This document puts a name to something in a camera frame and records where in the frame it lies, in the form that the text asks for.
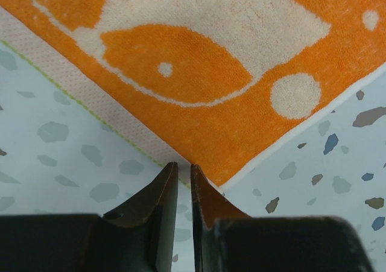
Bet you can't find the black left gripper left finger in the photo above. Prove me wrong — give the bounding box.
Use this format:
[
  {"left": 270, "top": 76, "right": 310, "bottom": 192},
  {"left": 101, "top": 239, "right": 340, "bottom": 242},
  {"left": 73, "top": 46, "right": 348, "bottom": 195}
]
[{"left": 1, "top": 162, "right": 179, "bottom": 271}]

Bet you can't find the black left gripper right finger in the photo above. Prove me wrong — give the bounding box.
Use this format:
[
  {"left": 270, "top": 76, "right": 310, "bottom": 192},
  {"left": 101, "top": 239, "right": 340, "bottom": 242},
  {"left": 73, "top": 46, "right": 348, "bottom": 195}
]
[{"left": 191, "top": 165, "right": 374, "bottom": 272}]

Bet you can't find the orange patterned towel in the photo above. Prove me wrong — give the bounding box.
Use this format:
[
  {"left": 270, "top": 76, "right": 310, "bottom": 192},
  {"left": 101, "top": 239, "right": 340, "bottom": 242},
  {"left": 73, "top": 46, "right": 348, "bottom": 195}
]
[{"left": 1, "top": 0, "right": 385, "bottom": 186}]

